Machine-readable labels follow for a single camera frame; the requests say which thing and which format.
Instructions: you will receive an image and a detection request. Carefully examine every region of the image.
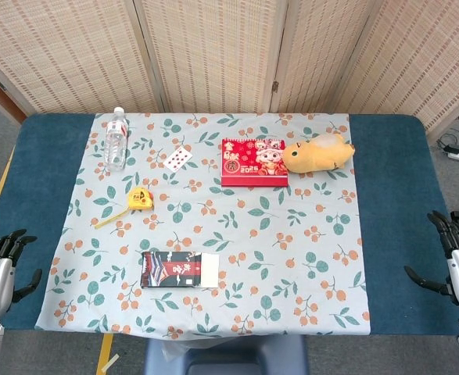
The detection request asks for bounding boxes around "yellow tape measure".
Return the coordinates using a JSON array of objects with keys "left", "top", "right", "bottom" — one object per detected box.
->
[{"left": 95, "top": 186, "right": 155, "bottom": 230}]

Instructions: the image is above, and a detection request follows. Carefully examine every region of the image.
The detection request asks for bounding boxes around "dark blue table cover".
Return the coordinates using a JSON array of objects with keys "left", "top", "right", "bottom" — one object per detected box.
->
[{"left": 0, "top": 112, "right": 459, "bottom": 338}]

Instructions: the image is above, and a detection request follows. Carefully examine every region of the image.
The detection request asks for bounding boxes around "dark boxed book set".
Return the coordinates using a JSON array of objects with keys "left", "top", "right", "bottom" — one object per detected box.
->
[{"left": 141, "top": 251, "right": 220, "bottom": 290}]

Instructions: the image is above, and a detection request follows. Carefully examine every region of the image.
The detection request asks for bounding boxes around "clear plastic water bottle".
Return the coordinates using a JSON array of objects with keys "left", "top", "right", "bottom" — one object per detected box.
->
[{"left": 104, "top": 107, "right": 130, "bottom": 172}]

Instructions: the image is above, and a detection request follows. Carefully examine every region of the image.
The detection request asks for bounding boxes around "yellow plush toy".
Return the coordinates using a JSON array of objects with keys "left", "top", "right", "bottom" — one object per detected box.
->
[{"left": 281, "top": 133, "right": 356, "bottom": 174}]

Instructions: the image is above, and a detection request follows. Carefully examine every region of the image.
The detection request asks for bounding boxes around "playing card with red pips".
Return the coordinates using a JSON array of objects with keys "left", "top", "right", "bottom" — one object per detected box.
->
[{"left": 163, "top": 147, "right": 194, "bottom": 173}]

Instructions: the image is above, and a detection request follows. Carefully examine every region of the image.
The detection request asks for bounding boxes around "floral print tablecloth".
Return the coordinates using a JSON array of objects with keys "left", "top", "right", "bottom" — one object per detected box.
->
[{"left": 34, "top": 112, "right": 371, "bottom": 339}]

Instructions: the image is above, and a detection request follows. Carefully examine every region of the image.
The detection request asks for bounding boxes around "red 2026 desk calendar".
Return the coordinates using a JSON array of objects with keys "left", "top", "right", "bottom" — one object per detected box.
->
[{"left": 221, "top": 137, "right": 289, "bottom": 188}]

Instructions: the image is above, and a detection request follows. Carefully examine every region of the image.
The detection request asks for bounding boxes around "woven bamboo folding screen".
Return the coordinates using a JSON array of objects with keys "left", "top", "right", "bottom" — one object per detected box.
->
[{"left": 0, "top": 0, "right": 459, "bottom": 133}]

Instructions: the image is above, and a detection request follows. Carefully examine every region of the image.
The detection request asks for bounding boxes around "black power adapter with cable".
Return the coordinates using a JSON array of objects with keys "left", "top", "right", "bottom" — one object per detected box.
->
[{"left": 436, "top": 130, "right": 459, "bottom": 155}]

